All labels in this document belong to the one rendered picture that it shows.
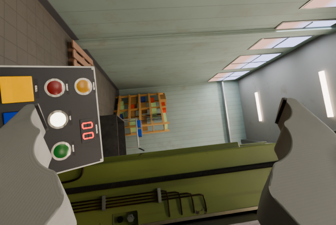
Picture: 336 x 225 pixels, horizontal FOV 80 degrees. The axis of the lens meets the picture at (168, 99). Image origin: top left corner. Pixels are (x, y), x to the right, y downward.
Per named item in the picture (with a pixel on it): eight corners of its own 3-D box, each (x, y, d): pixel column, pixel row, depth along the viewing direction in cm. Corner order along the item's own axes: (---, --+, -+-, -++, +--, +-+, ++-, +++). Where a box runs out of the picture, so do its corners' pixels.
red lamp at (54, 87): (44, 92, 61) (59, 91, 61) (46, 79, 63) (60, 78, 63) (49, 97, 64) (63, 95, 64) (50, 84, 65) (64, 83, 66)
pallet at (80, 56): (88, 61, 511) (93, 61, 512) (90, 99, 499) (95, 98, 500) (65, 37, 372) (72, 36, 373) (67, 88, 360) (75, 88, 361)
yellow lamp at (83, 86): (74, 91, 66) (88, 90, 66) (75, 78, 68) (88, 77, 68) (78, 95, 69) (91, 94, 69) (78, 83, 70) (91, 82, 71)
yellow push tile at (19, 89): (1, 103, 55) (34, 101, 59) (-2, 76, 55) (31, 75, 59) (1, 104, 56) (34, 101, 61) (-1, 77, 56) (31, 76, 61)
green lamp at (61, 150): (51, 158, 61) (65, 156, 62) (52, 143, 63) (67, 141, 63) (55, 160, 64) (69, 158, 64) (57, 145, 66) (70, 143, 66)
